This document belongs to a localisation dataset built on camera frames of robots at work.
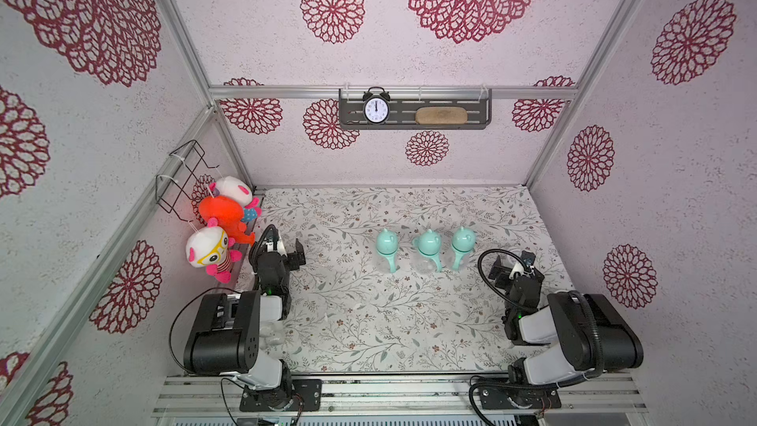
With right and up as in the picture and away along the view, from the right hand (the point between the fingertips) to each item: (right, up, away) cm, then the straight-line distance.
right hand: (516, 258), depth 89 cm
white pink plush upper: (-90, +23, +5) cm, 93 cm away
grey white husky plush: (-69, -17, -15) cm, 73 cm away
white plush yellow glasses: (-88, +4, -9) cm, 88 cm away
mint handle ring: (-24, 0, -2) cm, 24 cm away
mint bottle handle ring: (-18, 0, -1) cm, 18 cm away
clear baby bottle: (-26, -3, +7) cm, 27 cm away
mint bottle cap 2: (-28, +5, -5) cm, 29 cm away
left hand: (-72, +4, +4) cm, 72 cm away
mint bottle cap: (-39, +5, -5) cm, 40 cm away
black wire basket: (-94, +21, -15) cm, 98 cm away
